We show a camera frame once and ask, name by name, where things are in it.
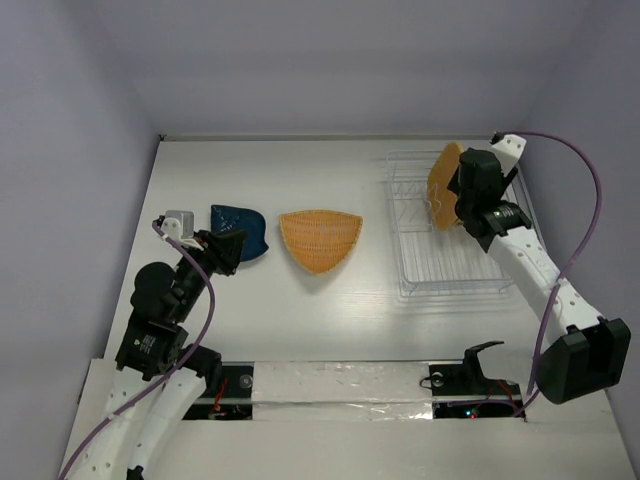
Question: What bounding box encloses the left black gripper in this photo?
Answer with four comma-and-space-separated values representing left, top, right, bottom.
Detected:
173, 226, 248, 319

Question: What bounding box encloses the dark blue plate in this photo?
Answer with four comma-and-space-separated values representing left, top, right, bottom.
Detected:
210, 204, 269, 263

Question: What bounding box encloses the triangular woven orange plate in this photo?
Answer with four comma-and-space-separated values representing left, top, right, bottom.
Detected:
279, 210, 363, 275

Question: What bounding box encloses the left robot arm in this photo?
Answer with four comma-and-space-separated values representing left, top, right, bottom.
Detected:
59, 217, 247, 479

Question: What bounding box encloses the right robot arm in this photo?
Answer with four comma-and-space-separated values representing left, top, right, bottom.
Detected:
447, 148, 631, 405

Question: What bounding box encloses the white foam front board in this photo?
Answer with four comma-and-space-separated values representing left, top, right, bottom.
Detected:
64, 357, 631, 480

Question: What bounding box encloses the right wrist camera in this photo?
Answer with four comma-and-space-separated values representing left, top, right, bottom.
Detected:
490, 132, 527, 176

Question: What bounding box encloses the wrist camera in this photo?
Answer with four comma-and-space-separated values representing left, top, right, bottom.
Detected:
157, 210, 195, 241
490, 132, 527, 176

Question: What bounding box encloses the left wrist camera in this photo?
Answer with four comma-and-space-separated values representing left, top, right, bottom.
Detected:
157, 210, 195, 241

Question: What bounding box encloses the white wire dish rack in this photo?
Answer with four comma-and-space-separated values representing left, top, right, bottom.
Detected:
386, 150, 512, 298

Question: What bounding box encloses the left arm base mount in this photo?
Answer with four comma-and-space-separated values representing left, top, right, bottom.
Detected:
183, 362, 254, 421

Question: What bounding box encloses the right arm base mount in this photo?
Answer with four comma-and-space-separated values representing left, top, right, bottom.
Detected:
419, 341, 524, 420

